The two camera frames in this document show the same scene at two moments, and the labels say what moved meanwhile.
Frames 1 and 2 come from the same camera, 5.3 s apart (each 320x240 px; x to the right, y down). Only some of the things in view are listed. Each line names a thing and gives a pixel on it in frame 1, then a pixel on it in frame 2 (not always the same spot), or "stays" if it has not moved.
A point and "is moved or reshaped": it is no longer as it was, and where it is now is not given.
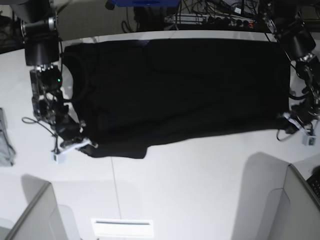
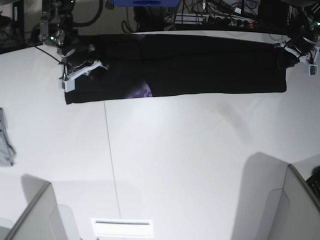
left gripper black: (67, 128) to (75, 55)
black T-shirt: (126, 92) is moved or reshaped
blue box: (146, 3) stays
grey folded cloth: (7, 152) stays
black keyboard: (314, 182) stays
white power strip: (205, 19) stays
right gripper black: (307, 111) to (302, 44)
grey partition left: (41, 219) stays
